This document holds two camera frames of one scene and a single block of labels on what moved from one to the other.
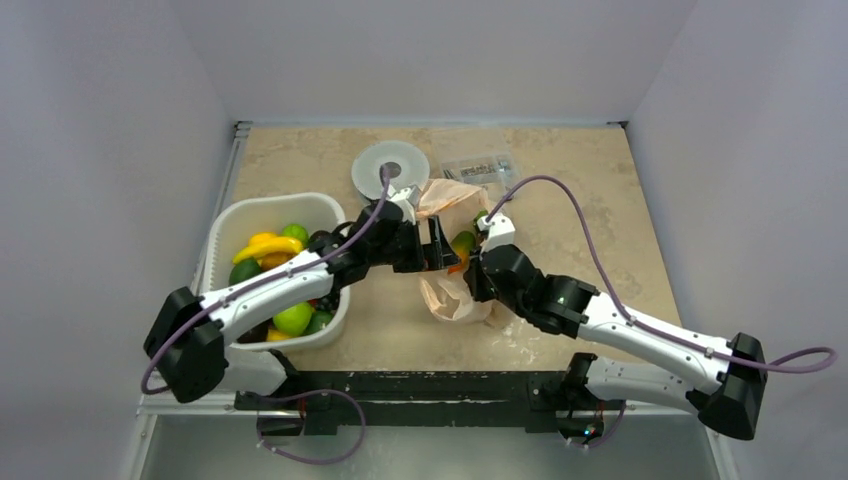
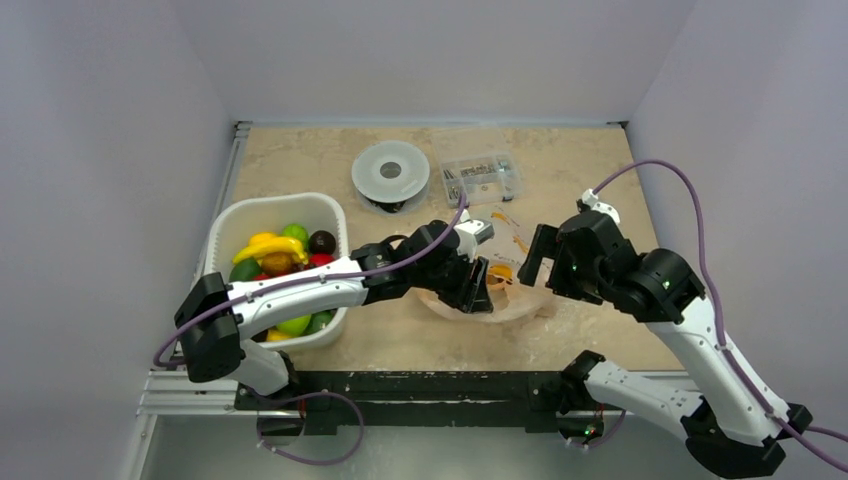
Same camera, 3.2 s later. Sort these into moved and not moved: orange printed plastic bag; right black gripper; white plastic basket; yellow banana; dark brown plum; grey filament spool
Moved: right black gripper; orange printed plastic bag
Not moved: dark brown plum; white plastic basket; grey filament spool; yellow banana
